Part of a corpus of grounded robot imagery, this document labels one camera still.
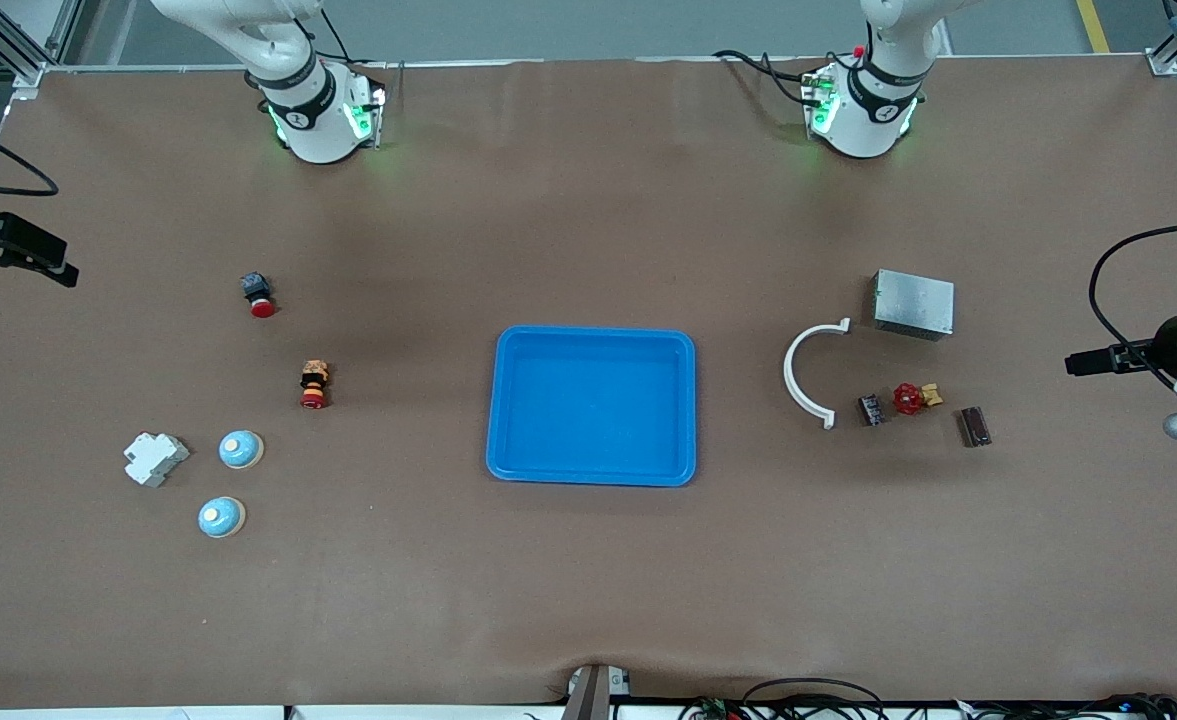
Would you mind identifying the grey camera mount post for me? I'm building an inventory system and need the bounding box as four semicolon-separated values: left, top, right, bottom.
560;663;631;720

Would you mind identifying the black cable bundle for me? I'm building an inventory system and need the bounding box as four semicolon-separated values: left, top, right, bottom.
678;678;1177;720

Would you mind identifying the silver metal power supply box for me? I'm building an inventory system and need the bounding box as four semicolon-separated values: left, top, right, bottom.
872;268;955;342

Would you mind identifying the white circuit breaker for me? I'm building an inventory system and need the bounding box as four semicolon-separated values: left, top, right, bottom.
124;432;190;488

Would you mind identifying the blue dome call bell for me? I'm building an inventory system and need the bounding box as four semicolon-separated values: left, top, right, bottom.
198;496;246;540
219;430;265;470

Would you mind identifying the blue plastic tray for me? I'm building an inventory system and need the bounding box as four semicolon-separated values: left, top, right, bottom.
486;325;697;488

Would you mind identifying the brown table cover mat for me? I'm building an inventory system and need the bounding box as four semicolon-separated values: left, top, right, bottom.
0;55;1177;709

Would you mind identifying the black arm base cable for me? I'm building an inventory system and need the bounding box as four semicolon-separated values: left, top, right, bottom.
713;48;819;107

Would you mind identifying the brass valve with red handle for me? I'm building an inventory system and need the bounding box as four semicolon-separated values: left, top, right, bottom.
892;382;944;417

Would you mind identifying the white curved pipe clamp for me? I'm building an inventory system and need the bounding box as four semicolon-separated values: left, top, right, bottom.
783;317;852;430

